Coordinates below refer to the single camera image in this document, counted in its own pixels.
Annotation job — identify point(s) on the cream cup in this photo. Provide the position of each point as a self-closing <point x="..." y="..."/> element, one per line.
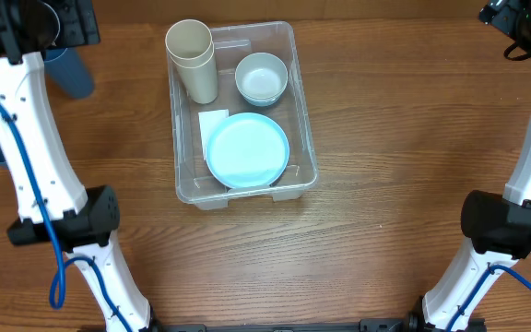
<point x="201" y="81"/>
<point x="189" y="41"/>

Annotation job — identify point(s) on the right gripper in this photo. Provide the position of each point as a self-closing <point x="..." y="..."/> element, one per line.
<point x="498" y="13"/>

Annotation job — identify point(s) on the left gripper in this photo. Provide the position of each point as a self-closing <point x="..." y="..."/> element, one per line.
<point x="81" y="26"/>

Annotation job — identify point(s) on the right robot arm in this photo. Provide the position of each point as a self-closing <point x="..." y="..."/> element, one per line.
<point x="497" y="228"/>

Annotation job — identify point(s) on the light blue plate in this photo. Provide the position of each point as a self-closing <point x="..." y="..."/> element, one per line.
<point x="247" y="150"/>

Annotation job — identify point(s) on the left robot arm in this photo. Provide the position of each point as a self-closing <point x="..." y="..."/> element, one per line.
<point x="53" y="205"/>

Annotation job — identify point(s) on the light blue bowl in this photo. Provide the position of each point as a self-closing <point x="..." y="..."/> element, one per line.
<point x="261" y="102"/>

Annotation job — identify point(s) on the white label in bin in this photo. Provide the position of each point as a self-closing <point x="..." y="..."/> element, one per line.
<point x="208" y="122"/>

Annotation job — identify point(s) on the blue cup top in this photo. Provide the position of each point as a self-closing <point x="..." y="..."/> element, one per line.
<point x="66" y="68"/>

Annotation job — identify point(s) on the grey bowl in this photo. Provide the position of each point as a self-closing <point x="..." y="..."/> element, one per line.
<point x="261" y="77"/>

